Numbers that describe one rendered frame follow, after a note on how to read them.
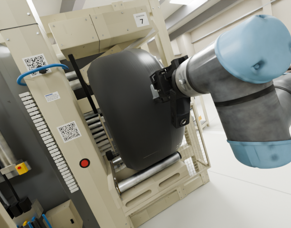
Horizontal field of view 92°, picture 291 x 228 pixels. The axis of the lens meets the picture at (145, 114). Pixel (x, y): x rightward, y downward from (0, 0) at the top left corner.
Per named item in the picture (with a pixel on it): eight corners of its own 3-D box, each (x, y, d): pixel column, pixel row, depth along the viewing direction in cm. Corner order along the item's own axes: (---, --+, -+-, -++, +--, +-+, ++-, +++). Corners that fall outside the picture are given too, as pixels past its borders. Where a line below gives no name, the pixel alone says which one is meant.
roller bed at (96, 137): (89, 163, 103) (71, 126, 97) (90, 155, 117) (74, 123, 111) (114, 151, 108) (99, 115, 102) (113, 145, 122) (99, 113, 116)
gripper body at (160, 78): (170, 69, 42) (195, 51, 30) (180, 97, 43) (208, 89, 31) (147, 77, 40) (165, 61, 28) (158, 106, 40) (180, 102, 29)
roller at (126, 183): (115, 183, 68) (119, 193, 66) (114, 184, 63) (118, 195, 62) (176, 151, 77) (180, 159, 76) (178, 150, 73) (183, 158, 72)
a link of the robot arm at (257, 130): (310, 136, 22) (289, 70, 21) (292, 181, 16) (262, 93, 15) (252, 135, 29) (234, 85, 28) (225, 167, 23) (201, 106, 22)
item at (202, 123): (202, 133, 285) (191, 95, 269) (178, 131, 333) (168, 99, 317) (210, 125, 305) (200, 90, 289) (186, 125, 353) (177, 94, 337)
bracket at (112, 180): (117, 210, 60) (108, 191, 58) (109, 167, 97) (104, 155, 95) (124, 205, 61) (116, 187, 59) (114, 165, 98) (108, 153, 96)
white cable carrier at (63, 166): (71, 193, 65) (18, 94, 55) (72, 187, 69) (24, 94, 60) (81, 188, 66) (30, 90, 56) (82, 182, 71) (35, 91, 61)
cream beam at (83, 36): (59, 50, 79) (46, 21, 76) (68, 62, 103) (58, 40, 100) (154, 27, 96) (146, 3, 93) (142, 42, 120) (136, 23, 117)
